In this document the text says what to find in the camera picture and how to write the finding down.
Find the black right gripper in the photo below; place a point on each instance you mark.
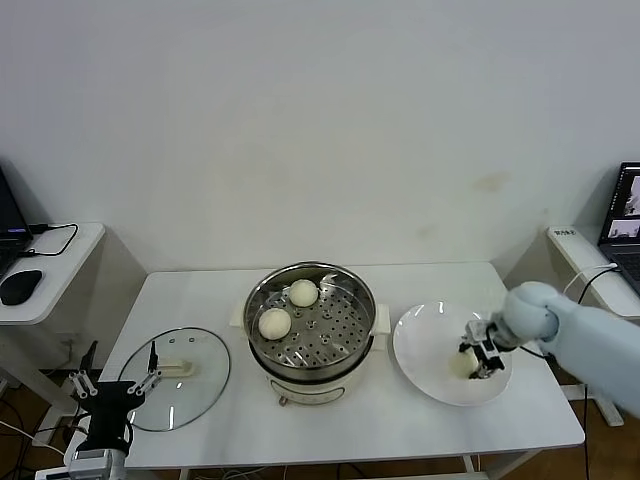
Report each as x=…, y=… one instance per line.
x=487, y=337

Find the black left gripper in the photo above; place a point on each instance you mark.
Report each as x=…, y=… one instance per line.
x=109, y=407

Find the white steamed baozi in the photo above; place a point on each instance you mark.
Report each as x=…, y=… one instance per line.
x=462, y=366
x=274, y=323
x=303, y=292

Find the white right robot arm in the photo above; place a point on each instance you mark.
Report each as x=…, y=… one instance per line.
x=590, y=340

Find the perforated steel steamer basket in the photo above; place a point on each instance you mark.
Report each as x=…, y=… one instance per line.
x=360, y=305

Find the white round plate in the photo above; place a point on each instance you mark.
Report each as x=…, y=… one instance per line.
x=425, y=345

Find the white table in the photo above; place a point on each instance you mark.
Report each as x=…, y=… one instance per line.
x=200, y=295

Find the white side desk with mouse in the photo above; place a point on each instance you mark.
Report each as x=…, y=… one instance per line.
x=65, y=270

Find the black computer mouse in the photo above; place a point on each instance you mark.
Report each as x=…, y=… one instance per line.
x=20, y=286

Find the white side desk with label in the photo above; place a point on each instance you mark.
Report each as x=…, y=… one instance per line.
x=570, y=252

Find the small white printed label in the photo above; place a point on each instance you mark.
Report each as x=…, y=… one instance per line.
x=565, y=233

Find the cream electric cooker pot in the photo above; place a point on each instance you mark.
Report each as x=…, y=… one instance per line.
x=310, y=387

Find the grey laptop with lit screen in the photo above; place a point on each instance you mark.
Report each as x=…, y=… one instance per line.
x=625, y=255

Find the black laptop with dark screen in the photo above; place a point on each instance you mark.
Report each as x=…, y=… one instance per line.
x=10, y=210

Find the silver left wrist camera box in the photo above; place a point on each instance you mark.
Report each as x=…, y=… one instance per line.
x=95, y=462

